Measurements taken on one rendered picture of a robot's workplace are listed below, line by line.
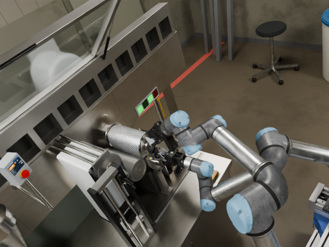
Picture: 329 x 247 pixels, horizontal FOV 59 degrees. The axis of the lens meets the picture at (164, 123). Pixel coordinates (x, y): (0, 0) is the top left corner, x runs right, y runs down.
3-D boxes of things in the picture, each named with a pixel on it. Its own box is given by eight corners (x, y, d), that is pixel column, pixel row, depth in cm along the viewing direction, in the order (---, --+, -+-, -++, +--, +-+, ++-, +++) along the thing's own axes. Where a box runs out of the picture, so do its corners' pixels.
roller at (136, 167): (136, 185, 153) (128, 171, 146) (104, 171, 168) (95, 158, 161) (149, 168, 160) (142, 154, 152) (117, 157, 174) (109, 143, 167)
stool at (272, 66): (304, 65, 375) (306, 17, 335) (276, 90, 354) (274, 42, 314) (266, 56, 416) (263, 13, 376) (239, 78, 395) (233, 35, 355)
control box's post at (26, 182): (50, 210, 117) (21, 180, 104) (48, 209, 118) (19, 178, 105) (53, 207, 118) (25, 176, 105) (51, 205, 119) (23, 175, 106)
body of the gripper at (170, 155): (169, 145, 162) (187, 151, 155) (173, 156, 168) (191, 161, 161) (162, 155, 158) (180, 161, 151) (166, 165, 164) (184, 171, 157)
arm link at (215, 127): (306, 179, 94) (215, 107, 128) (281, 197, 91) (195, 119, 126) (303, 197, 101) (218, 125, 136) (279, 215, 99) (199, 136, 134)
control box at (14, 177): (24, 186, 101) (7, 168, 95) (11, 185, 104) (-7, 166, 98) (36, 170, 106) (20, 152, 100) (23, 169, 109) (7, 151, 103)
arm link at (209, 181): (200, 197, 156) (197, 185, 149) (199, 181, 164) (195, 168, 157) (215, 195, 154) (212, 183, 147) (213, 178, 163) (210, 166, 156)
